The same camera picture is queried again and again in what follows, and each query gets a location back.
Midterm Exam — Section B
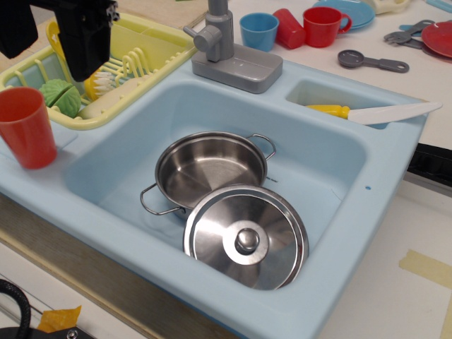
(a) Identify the yellow dish drying rack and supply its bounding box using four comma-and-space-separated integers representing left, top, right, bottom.
1, 14, 196, 130

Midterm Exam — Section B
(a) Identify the grey toy fork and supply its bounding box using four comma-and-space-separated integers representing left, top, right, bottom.
383, 31, 423, 49

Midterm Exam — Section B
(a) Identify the yellow tape piece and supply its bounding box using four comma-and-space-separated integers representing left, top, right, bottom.
37, 306, 82, 333

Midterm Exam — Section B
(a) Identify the red tumbler lying down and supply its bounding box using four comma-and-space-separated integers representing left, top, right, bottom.
273, 8, 307, 49

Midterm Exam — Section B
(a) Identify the yellow handled white toy knife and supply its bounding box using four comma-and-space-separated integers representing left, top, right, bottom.
307, 102, 443, 126

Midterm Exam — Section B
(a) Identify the black cable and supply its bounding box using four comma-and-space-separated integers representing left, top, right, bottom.
0, 278, 32, 339

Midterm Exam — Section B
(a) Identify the red plastic tumbler cup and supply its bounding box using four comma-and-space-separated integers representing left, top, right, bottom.
1, 87, 57, 170

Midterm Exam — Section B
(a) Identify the grey toy faucet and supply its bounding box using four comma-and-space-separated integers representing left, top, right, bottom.
184, 1, 283, 94

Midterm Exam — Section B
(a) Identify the grey toy measuring spoon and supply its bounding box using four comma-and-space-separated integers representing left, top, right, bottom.
338, 49, 410, 73

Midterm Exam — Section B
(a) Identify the wooden counter base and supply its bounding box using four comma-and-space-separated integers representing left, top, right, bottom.
1, 196, 234, 338

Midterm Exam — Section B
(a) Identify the stainless steel pot lid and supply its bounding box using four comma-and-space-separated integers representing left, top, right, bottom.
184, 184, 309, 290

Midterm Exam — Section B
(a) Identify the blue toy utensil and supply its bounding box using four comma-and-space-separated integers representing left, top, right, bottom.
424, 0, 452, 13

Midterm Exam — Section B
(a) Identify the red mug with handle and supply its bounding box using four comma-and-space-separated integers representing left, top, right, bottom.
303, 6, 353, 48

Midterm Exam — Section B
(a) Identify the beige masking tape strip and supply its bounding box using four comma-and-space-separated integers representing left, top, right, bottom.
399, 250, 452, 289

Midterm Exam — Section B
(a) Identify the light blue toy sink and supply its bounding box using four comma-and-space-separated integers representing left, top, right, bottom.
0, 59, 430, 339

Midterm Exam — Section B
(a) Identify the yellow dish brush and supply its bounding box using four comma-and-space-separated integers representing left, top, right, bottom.
84, 71, 116, 101

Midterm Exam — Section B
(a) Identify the green toy cabbage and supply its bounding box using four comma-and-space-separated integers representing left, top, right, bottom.
39, 79, 81, 118

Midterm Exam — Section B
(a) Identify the red plastic plate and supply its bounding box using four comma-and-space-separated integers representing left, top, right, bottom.
421, 21, 452, 57

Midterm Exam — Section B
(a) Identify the cream plastic toy item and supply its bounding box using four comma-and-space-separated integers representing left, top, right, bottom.
368, 0, 411, 15

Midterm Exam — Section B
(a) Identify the blue plastic cup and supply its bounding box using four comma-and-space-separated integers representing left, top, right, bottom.
239, 13, 280, 52

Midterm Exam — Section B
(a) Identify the blue plastic plate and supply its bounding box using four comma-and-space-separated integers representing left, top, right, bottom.
313, 0, 376, 30

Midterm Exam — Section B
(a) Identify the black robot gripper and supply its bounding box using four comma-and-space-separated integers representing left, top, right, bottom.
1, 0, 120, 82

